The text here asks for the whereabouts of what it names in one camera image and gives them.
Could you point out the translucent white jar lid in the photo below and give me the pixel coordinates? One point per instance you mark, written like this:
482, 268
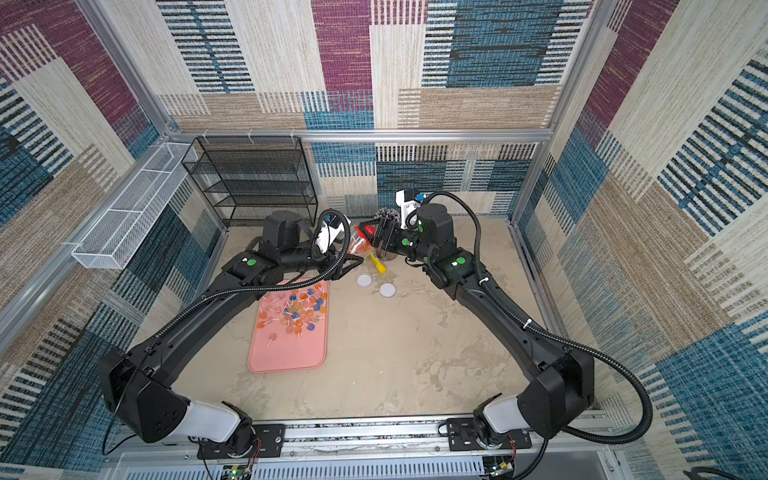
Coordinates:
364, 280

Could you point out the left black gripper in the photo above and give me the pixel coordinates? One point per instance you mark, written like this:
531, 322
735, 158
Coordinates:
339, 270

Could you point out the white wire mesh basket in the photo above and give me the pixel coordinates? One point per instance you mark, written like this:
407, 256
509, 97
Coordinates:
119, 232

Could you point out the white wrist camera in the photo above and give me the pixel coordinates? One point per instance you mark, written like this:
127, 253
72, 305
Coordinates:
331, 229
408, 200

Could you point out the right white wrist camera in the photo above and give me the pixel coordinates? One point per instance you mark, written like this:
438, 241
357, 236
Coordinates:
408, 200

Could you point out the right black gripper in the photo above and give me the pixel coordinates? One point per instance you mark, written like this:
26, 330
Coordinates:
394, 238

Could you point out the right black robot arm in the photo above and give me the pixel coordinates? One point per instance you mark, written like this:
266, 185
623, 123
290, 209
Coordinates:
560, 377

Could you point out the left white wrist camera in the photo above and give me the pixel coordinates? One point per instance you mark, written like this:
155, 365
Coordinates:
331, 229

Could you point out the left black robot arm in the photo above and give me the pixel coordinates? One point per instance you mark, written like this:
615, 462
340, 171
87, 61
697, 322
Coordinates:
137, 384

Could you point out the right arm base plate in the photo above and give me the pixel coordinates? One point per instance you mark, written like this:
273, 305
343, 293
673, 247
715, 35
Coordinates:
469, 433

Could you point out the pink plastic tray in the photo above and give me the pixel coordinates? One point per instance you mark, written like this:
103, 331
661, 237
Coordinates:
295, 348

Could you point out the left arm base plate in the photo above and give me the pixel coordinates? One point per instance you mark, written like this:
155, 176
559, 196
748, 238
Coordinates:
252, 441

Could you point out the red lid candy jar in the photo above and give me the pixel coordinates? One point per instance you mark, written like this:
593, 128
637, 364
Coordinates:
359, 245

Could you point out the black wire shelf rack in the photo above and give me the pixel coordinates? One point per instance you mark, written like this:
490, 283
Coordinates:
244, 179

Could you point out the clear cup of pencils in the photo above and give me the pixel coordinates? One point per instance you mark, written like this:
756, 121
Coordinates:
394, 216

